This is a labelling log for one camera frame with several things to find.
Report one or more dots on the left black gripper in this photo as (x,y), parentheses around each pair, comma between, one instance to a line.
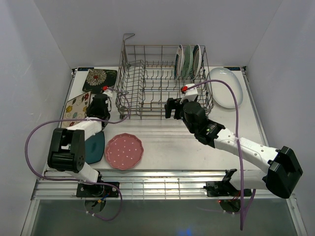
(88,110)

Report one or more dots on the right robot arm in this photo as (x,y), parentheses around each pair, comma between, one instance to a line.
(278,169)

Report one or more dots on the pink dotted scalloped plate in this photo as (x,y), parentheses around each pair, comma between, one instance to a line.
(124,151)

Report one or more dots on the green floral plate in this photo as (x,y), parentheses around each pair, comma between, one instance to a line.
(187,62)

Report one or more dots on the green red rimmed white plate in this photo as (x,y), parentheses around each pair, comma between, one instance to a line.
(197,59)

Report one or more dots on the dark teal plate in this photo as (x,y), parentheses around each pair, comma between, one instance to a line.
(94,148)

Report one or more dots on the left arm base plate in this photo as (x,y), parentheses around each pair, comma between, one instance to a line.
(97,191)

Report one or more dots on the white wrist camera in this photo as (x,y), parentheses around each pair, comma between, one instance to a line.
(108,91)
(189,92)

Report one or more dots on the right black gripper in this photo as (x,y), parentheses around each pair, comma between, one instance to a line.
(172,104)

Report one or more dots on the black floral square plate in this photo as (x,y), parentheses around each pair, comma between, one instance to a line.
(97,79)

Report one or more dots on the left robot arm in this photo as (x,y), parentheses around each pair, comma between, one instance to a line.
(67,151)

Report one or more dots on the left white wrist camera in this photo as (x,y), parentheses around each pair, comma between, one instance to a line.
(108,91)

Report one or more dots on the grey wire dish rack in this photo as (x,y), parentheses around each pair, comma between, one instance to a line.
(146,78)

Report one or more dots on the white oval plate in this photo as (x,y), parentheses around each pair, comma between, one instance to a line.
(221,92)

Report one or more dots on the cream floral square plate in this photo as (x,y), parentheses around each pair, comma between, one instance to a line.
(75,108)

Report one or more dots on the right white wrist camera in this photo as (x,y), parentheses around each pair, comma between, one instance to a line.
(189,92)

